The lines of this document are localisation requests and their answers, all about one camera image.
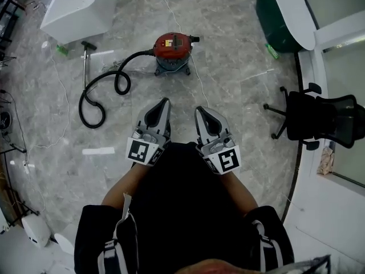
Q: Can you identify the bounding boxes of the white oval object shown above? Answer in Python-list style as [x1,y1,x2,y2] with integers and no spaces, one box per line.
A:
[54,232,75,256]

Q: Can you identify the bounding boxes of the thin white floor cable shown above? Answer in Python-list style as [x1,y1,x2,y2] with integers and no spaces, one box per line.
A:
[33,40,71,150]

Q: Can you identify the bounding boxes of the black tripod stand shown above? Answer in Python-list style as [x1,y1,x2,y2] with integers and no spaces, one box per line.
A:
[0,144,40,231]

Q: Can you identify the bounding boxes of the white angular counter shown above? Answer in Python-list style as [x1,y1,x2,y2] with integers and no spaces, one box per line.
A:
[39,0,120,45]

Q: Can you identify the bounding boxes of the long white floor cable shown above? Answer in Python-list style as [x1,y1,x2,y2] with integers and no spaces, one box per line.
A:
[152,0,211,108]

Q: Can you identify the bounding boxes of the black metal shelf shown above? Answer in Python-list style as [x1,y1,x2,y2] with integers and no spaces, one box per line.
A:
[0,0,27,64]

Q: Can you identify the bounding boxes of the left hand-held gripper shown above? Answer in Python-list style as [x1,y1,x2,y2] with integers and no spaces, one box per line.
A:
[125,98,172,168]

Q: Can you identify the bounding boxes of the metal vacuum wand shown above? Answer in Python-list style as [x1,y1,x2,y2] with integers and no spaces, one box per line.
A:
[80,40,98,91]

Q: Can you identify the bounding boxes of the person's black clothing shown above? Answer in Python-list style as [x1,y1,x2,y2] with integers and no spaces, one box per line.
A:
[73,141,295,274]

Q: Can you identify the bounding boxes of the white tag strap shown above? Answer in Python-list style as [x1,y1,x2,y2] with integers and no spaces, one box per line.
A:
[113,192,132,241]

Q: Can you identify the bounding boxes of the black office chair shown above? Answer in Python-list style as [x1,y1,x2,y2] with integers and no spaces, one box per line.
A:
[262,82,365,151]

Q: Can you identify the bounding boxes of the tangled wire bundle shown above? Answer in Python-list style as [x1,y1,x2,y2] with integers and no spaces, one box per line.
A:
[100,61,124,74]

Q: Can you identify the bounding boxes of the red canister vacuum cleaner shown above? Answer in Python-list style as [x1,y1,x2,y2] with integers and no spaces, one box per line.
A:
[153,31,201,77]

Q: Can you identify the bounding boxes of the black vacuum hose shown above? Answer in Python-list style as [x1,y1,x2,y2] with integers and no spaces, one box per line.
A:
[78,48,158,130]

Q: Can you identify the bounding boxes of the brown paper bag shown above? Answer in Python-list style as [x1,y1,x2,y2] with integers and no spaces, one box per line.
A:
[317,146,335,177]

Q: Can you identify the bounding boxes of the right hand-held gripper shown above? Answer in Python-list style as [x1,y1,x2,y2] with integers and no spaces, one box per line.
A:
[194,106,242,176]

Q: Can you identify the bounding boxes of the green and white round counter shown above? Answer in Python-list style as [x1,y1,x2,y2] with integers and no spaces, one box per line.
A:
[255,0,321,54]

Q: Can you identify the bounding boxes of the white rounded device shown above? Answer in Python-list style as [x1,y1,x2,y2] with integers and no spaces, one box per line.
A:
[21,214,52,250]

